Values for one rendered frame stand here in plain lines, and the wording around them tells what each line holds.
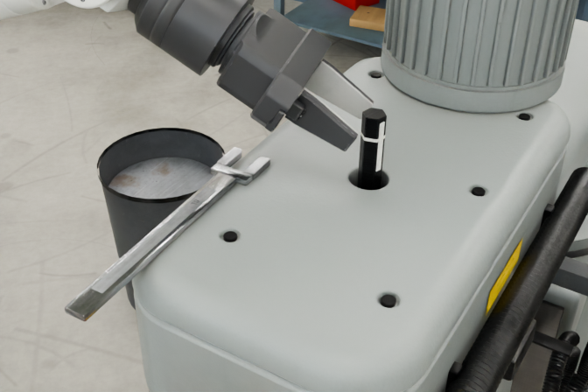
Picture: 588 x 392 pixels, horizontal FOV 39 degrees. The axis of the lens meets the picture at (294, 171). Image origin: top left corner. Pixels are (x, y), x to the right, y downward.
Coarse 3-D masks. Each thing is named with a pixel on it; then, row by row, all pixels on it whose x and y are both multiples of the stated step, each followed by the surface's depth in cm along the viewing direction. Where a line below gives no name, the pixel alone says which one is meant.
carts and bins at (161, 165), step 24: (120, 144) 316; (144, 144) 323; (168, 144) 326; (192, 144) 324; (216, 144) 316; (120, 168) 320; (144, 168) 321; (168, 168) 321; (192, 168) 322; (120, 192) 308; (144, 192) 308; (168, 192) 308; (192, 192) 287; (120, 216) 296; (144, 216) 290; (120, 240) 306
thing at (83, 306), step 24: (216, 168) 75; (264, 168) 76; (216, 192) 72; (168, 216) 69; (192, 216) 69; (144, 240) 66; (168, 240) 66; (120, 264) 64; (144, 264) 64; (96, 288) 61; (120, 288) 62; (72, 312) 60
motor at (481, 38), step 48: (432, 0) 80; (480, 0) 78; (528, 0) 78; (576, 0) 82; (384, 48) 91; (432, 48) 83; (480, 48) 81; (528, 48) 81; (432, 96) 85; (480, 96) 83; (528, 96) 84
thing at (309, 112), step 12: (300, 96) 69; (312, 96) 69; (300, 108) 69; (312, 108) 69; (324, 108) 69; (300, 120) 70; (312, 120) 70; (324, 120) 69; (336, 120) 69; (312, 132) 70; (324, 132) 70; (336, 132) 70; (348, 132) 69; (336, 144) 70; (348, 144) 70
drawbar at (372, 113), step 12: (372, 108) 72; (372, 120) 71; (384, 120) 71; (372, 132) 71; (384, 132) 72; (360, 144) 73; (372, 144) 72; (360, 156) 74; (372, 156) 73; (360, 168) 74; (372, 168) 73; (360, 180) 75; (372, 180) 74
